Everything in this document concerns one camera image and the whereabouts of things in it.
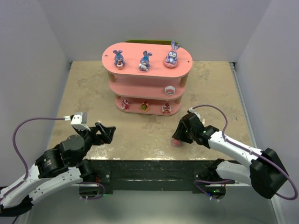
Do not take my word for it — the pink pig toy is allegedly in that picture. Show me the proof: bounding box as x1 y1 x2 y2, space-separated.
171 139 182 147

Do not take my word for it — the red white strawberry toy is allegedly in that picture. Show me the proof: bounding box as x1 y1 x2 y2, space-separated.
161 103 172 114

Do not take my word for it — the red pink cake toy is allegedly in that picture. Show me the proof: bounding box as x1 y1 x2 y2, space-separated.
121 99 129 110

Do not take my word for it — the round pink flower toy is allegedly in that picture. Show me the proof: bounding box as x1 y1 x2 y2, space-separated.
140 101 150 112

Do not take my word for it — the pink white toy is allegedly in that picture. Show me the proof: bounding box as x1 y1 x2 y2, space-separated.
164 85 176 96

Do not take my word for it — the purple bunny with cupcake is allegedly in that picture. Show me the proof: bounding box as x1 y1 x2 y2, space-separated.
113 50 126 70

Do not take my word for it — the purple bunny with bottle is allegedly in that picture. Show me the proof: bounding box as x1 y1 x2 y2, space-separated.
139 50 152 71

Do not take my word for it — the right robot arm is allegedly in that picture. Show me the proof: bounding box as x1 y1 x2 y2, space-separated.
172 112 288 199

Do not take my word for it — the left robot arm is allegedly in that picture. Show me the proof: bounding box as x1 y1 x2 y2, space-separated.
0 122 116 217

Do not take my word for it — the pink three-tier shelf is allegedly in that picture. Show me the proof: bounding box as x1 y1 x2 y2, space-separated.
102 42 192 116

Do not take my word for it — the green board behind shelf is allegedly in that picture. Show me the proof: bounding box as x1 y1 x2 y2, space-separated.
126 40 171 45

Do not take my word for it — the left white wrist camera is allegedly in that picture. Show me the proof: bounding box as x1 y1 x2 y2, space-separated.
64 112 90 131

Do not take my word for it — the black base frame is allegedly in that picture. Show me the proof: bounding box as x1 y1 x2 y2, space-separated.
78 159 226 199

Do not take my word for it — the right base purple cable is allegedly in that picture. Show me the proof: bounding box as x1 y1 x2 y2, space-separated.
194 179 235 202

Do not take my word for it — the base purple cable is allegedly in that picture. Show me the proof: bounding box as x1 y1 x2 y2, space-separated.
194 179 235 202
79 182 106 201

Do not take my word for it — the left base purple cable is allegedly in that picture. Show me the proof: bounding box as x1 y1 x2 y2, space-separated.
79 182 106 201

